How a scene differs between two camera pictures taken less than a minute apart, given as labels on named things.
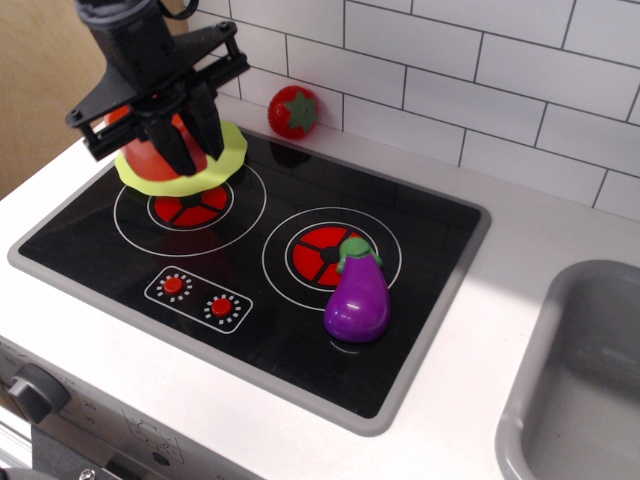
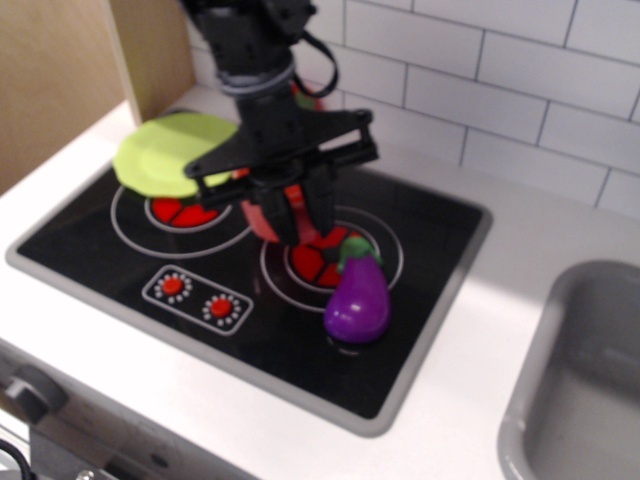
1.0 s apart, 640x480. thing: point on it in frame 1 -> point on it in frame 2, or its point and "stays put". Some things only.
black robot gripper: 146,74 -> 277,142
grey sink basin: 573,412 stays put
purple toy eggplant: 358,307 stays put
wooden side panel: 49,58 stays put
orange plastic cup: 142,158 -> 261,223
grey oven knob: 39,391 stays put
